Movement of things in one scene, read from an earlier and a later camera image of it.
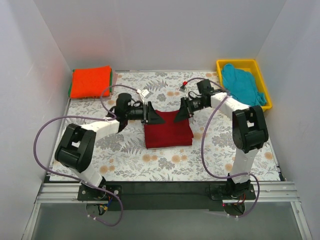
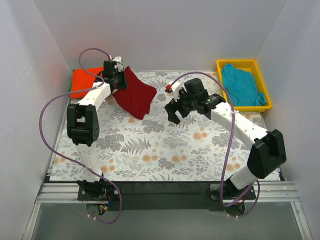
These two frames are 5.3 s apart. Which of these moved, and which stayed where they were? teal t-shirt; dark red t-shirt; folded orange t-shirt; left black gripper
Moved: dark red t-shirt; left black gripper
Stayed: teal t-shirt; folded orange t-shirt
